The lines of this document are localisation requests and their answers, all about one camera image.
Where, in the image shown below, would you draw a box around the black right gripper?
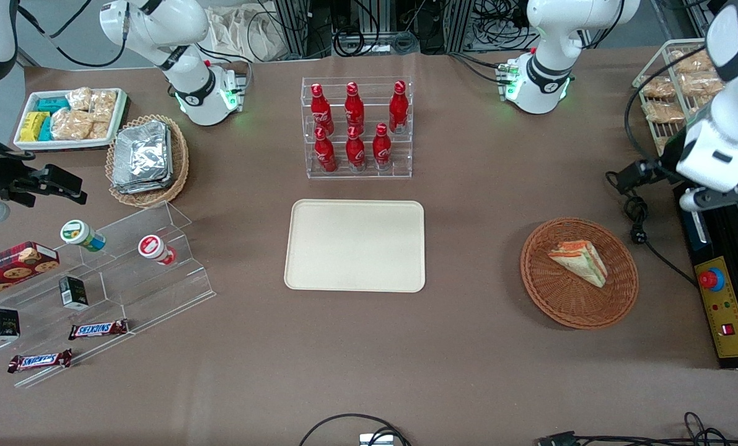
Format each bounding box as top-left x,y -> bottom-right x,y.
0,146 -> 88,208

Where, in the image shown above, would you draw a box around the triangle sandwich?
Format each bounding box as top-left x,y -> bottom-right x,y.
547,240 -> 608,289

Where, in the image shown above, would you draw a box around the white rectangular snack tray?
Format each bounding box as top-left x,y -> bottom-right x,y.
14,87 -> 128,151

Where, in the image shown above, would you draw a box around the oval wicker basket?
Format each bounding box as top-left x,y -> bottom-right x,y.
105,114 -> 190,208

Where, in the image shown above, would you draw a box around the round brown wicker basket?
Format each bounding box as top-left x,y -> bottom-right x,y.
520,217 -> 640,330

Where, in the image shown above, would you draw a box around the cream plastic tray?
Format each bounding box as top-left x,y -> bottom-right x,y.
284,199 -> 426,293

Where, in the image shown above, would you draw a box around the green lid cup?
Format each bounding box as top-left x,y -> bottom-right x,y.
59,219 -> 107,252

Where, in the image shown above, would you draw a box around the yellow snack pack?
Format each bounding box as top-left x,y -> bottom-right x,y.
20,111 -> 50,142

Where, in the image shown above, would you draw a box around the silver foil pack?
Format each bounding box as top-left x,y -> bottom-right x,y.
113,120 -> 171,186
112,177 -> 174,195

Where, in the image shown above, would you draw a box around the black machine housing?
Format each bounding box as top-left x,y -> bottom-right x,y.
672,186 -> 738,370

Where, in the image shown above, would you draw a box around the red cookie box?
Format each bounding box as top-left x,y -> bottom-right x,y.
0,241 -> 60,302

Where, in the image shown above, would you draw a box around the red lid cup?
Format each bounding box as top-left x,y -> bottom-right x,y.
138,234 -> 177,266

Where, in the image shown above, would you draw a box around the small black box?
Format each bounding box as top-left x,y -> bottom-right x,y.
58,276 -> 89,310
0,308 -> 20,343

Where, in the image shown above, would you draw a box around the clear acrylic step display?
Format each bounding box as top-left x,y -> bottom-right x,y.
0,200 -> 217,389

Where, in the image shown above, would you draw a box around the snickers chocolate bar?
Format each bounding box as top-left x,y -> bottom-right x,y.
7,349 -> 73,374
68,319 -> 130,341

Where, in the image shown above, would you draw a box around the yellow control panel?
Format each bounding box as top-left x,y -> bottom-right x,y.
694,255 -> 738,359

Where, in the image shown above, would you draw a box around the clear acrylic bottle rack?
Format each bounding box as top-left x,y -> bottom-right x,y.
301,76 -> 414,180

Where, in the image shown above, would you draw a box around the white cloth bag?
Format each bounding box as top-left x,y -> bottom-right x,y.
204,5 -> 290,63

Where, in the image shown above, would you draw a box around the red cola bottle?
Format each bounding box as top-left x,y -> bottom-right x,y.
372,123 -> 392,171
310,83 -> 335,134
389,80 -> 409,134
314,127 -> 338,173
345,81 -> 365,131
346,126 -> 366,172

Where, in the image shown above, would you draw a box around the black power cable with plug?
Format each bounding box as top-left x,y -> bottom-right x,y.
604,172 -> 699,287

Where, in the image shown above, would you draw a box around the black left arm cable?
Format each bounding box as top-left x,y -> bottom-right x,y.
624,45 -> 710,163

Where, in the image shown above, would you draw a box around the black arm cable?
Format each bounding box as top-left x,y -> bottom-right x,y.
17,0 -> 129,69
624,45 -> 710,163

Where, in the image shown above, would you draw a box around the white wire rack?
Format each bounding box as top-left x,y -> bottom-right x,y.
631,38 -> 726,155

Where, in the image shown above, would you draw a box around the dark left camera mount bar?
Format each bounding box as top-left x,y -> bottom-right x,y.
694,183 -> 738,214

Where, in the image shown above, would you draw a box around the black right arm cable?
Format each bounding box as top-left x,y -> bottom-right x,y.
17,0 -> 129,69

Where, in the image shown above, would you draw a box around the black left base cables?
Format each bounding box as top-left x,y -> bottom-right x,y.
448,53 -> 512,84

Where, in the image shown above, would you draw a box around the black base cables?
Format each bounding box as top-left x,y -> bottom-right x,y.
448,53 -> 512,84
195,42 -> 253,84

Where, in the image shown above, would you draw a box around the tangled black cables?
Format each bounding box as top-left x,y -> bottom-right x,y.
471,0 -> 540,50

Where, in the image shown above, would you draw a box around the black right base cables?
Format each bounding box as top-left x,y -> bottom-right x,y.
195,42 -> 253,84

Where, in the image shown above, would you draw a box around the aluminium frame post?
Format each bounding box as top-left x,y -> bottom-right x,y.
446,0 -> 476,53
274,0 -> 332,59

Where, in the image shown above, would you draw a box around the thin black cables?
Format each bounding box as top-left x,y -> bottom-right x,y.
573,412 -> 738,446

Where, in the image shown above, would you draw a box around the coiled black cable bundle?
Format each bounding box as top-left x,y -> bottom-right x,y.
333,28 -> 420,58

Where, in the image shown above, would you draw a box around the black looped cable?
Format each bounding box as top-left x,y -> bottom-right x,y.
299,413 -> 411,446

